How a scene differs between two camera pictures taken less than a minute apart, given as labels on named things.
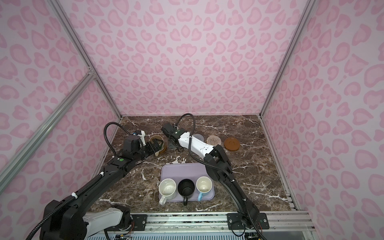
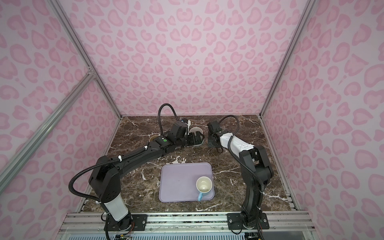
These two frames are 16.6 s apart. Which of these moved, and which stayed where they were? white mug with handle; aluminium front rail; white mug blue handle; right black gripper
Moved: right black gripper; white mug with handle
Stayed: white mug blue handle; aluminium front rail
